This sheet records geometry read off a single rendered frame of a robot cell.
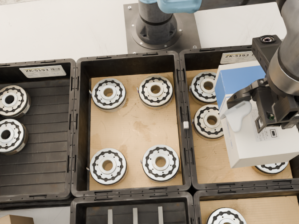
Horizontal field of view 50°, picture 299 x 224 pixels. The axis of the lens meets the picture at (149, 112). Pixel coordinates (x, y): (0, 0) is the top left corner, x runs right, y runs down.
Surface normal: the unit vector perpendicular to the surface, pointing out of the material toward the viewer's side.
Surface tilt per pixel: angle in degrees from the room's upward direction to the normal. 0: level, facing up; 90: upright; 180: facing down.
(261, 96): 0
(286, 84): 91
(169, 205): 0
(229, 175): 0
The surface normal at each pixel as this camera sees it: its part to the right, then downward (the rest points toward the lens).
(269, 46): -0.14, -0.76
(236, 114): -0.87, -0.09
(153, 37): -0.13, 0.73
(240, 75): -0.06, -0.36
